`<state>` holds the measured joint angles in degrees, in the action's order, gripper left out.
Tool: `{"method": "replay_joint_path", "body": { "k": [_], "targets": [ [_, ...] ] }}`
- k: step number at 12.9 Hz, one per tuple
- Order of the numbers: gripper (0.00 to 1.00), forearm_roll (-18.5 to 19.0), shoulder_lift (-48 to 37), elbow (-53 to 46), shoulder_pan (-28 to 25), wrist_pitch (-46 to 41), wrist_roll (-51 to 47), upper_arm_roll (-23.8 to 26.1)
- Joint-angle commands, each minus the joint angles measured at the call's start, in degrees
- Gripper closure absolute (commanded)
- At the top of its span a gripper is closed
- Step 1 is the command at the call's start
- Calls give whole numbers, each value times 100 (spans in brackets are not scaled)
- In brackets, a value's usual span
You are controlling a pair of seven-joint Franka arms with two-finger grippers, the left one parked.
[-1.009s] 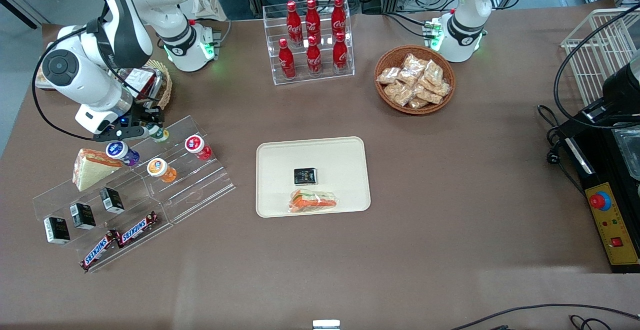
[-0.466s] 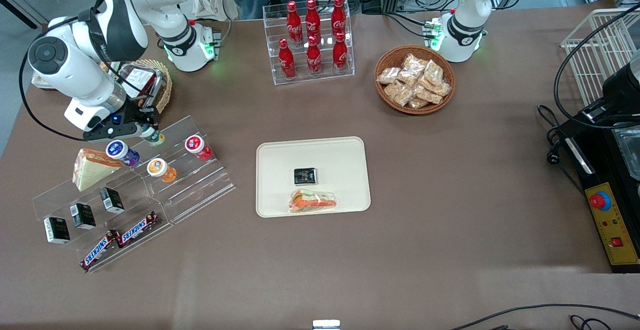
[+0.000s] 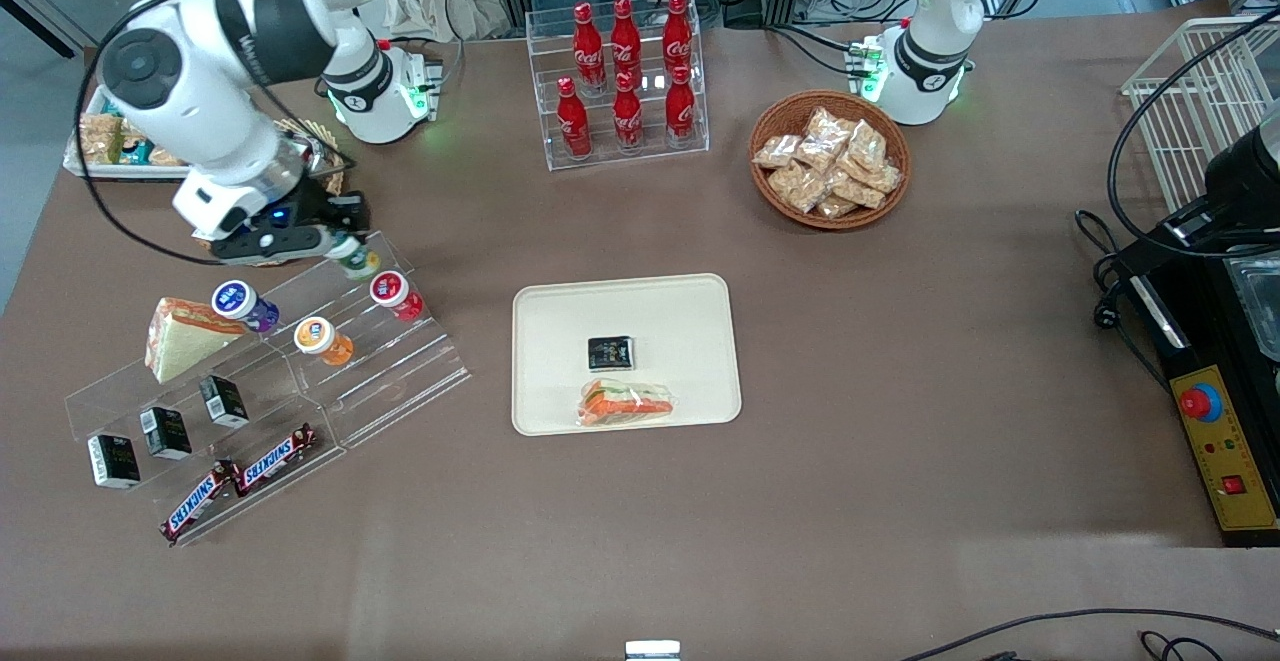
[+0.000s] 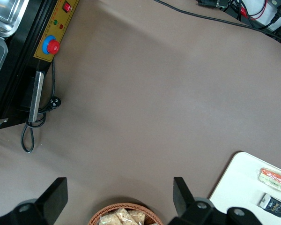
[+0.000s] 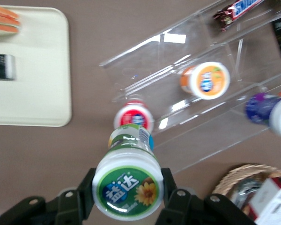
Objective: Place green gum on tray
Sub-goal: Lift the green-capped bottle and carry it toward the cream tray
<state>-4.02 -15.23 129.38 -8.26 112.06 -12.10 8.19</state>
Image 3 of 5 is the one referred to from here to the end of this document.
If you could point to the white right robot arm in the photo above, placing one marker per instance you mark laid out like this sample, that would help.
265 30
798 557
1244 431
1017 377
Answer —
200 71

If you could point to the clear plastic food container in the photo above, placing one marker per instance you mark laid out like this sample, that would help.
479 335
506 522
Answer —
315 156

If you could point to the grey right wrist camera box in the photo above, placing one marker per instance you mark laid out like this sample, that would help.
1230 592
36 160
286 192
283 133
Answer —
270 246

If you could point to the Snickers chocolate bar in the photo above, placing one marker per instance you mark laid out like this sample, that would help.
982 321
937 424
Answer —
274 461
198 501

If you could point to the red gum bottle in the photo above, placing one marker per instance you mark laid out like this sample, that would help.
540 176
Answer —
393 293

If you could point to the green cap gum bottle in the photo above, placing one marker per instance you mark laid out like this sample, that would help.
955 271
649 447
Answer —
360 263

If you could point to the cream plastic tray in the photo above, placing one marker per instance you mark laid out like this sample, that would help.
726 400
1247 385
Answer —
680 321

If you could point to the purple gum bottle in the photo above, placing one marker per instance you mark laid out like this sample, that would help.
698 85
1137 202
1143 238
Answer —
243 304

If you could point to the black machine with yellow panel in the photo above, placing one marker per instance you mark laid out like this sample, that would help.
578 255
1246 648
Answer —
1220 461

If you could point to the round brown wicker basket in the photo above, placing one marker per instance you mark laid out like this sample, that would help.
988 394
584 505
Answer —
780 111

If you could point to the white triangle sandwich pack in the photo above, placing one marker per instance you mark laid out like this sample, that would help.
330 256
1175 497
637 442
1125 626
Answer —
185 341

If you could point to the orange gum bottle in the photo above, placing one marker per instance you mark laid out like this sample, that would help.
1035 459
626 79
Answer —
322 339

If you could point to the teal snack packet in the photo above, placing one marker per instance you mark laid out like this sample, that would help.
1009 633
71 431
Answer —
136 151

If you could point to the white rectangular snack tray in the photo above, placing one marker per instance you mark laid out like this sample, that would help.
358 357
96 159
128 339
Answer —
110 171

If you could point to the red Coca-Cola bottle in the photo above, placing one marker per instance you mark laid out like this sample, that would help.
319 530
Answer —
677 36
680 109
627 116
626 41
573 126
588 51

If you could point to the clear acrylic stepped stand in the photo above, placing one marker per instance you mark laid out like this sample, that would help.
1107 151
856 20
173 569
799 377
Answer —
390 371

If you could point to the rice cracker snack packet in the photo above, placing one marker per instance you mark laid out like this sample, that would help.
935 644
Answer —
98 139

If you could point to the wrapped orange green sandwich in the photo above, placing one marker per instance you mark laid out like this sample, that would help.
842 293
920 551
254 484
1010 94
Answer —
625 404

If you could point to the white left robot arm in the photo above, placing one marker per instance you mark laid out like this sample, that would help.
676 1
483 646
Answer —
940 1

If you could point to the small black gum box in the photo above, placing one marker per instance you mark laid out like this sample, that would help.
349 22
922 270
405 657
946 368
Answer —
165 433
114 461
611 353
224 401

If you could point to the clear packet of crackers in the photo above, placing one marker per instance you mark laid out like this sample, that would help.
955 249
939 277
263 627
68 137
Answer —
825 136
776 151
860 191
885 179
798 186
866 146
836 206

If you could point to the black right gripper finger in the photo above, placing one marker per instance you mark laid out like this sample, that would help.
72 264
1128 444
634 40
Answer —
350 207
345 231

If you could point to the clear acrylic bottle rack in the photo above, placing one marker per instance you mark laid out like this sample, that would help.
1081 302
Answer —
650 156

